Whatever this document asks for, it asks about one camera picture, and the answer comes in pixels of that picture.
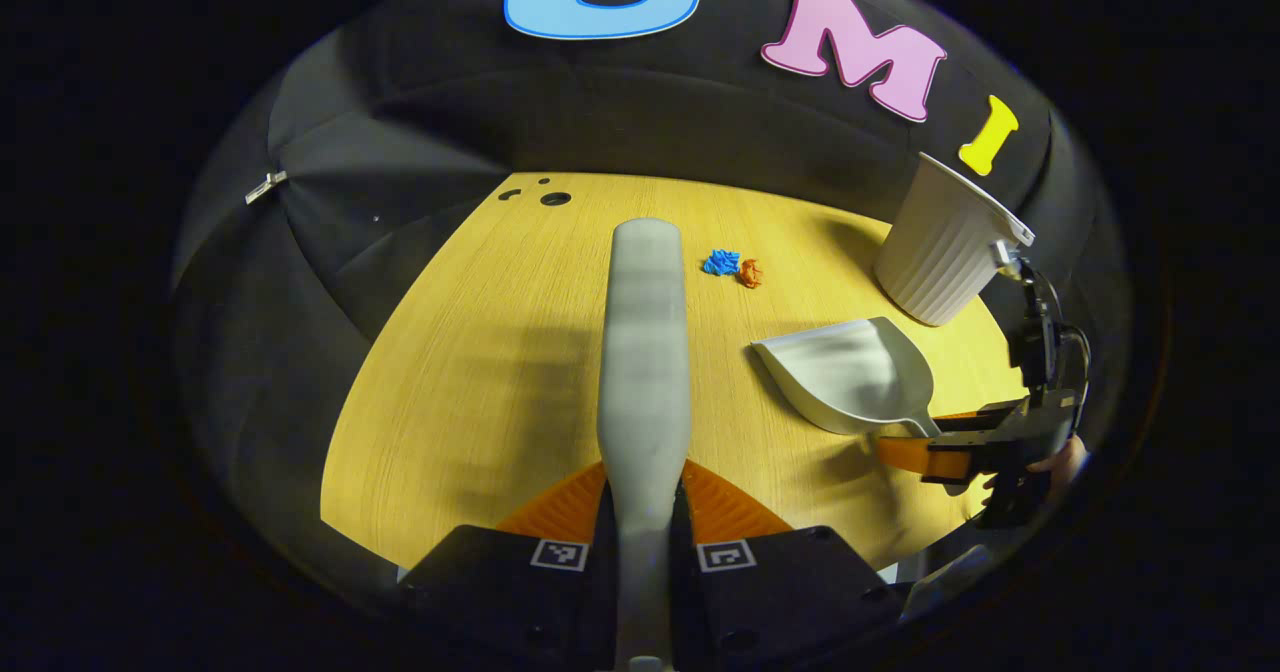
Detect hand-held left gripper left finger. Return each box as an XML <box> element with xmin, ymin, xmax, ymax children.
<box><xmin>395</xmin><ymin>460</ymin><xmax>619</xmax><ymax>672</ymax></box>

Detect black backdrop cloth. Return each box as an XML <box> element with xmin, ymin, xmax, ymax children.
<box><xmin>170</xmin><ymin>0</ymin><xmax>1131</xmax><ymax>593</ymax></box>

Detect grey white dustpan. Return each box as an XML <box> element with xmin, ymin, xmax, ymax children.
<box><xmin>752</xmin><ymin>316</ymin><xmax>946</xmax><ymax>440</ymax></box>

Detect thin grey cable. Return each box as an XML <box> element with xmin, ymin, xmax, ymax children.
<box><xmin>1055</xmin><ymin>324</ymin><xmax>1093</xmax><ymax>398</ymax></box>

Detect small white broom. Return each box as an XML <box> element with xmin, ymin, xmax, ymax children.
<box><xmin>597</xmin><ymin>217</ymin><xmax>691</xmax><ymax>672</ymax></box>

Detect white ribbed garbage bin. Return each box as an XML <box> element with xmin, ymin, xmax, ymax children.
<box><xmin>873</xmin><ymin>152</ymin><xmax>1036</xmax><ymax>328</ymax></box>

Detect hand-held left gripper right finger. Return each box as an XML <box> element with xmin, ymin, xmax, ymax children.
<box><xmin>672</xmin><ymin>457</ymin><xmax>906</xmax><ymax>672</ymax></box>

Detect wooden desktop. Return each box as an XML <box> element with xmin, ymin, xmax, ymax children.
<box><xmin>320</xmin><ymin>172</ymin><xmax>1031</xmax><ymax>573</ymax></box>

